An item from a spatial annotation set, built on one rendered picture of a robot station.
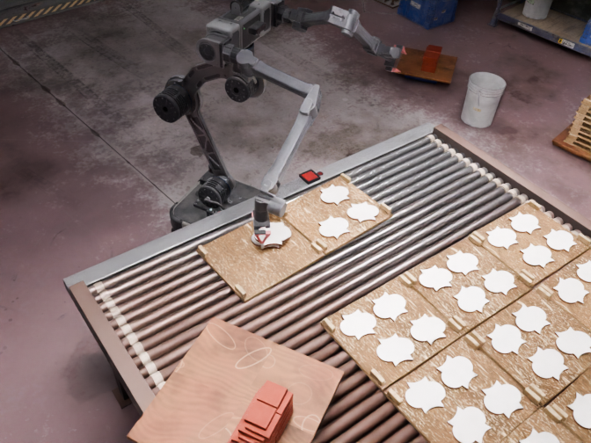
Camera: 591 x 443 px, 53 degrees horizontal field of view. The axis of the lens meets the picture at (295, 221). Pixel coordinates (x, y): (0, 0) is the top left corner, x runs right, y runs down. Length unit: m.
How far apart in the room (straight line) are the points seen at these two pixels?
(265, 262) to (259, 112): 2.74
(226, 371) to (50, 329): 1.76
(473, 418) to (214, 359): 0.88
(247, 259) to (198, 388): 0.68
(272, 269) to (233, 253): 0.18
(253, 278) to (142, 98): 3.17
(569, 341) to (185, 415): 1.42
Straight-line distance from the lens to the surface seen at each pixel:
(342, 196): 2.76
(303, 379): 2.00
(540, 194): 3.06
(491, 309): 2.46
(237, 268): 2.43
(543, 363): 2.36
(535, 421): 2.23
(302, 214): 2.66
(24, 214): 4.33
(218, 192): 3.62
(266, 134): 4.78
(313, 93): 2.52
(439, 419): 2.12
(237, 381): 1.99
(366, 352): 2.21
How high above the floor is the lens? 2.73
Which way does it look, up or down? 43 degrees down
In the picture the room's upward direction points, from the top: 3 degrees clockwise
